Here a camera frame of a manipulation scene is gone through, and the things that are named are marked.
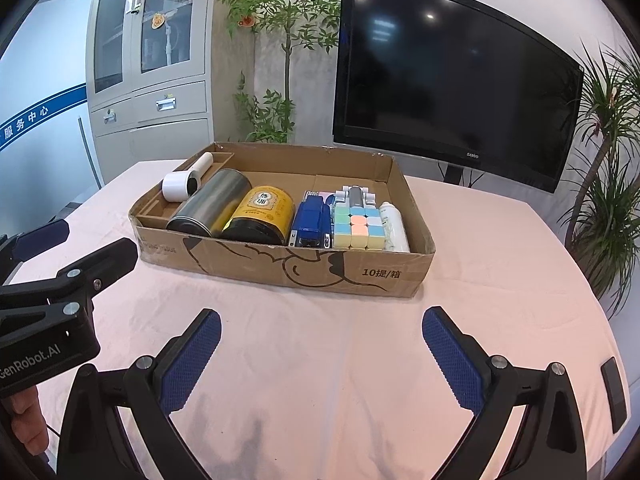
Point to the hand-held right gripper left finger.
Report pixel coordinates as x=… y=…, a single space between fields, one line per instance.
x=192 y=360

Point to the spiky leaf potted plant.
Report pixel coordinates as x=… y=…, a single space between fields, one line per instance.
x=600 y=210

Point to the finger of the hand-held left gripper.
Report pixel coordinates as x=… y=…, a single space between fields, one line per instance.
x=47 y=232
x=110 y=257

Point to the yellow tin with black lid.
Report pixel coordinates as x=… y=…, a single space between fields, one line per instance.
x=260 y=210

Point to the pastel puzzle cube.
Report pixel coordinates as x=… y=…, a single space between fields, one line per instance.
x=357 y=230

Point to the orange plant ornament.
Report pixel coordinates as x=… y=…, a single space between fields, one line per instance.
x=247 y=20

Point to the white spray bottle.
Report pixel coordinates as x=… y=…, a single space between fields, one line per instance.
x=395 y=225

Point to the black flat screen television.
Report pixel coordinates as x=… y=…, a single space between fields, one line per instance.
x=450 y=75

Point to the grey metal cabinet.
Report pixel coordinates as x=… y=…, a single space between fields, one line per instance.
x=170 y=110

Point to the orange cabinet ornament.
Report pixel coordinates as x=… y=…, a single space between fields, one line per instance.
x=157 y=21

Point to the silver metal tin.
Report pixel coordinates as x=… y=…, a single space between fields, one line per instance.
x=210 y=200

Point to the person's left hand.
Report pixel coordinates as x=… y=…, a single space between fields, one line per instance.
x=27 y=420

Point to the blue stapler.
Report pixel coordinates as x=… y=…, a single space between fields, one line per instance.
x=310 y=220

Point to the white paper roll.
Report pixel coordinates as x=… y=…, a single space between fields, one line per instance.
x=175 y=187

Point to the white and silver gadget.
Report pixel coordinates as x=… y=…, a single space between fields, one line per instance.
x=356 y=195

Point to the cardboard box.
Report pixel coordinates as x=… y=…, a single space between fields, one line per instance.
x=250 y=270

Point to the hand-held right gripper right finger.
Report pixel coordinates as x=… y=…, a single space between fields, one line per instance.
x=450 y=360

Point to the tall green potted plant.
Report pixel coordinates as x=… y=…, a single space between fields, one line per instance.
x=287 y=15

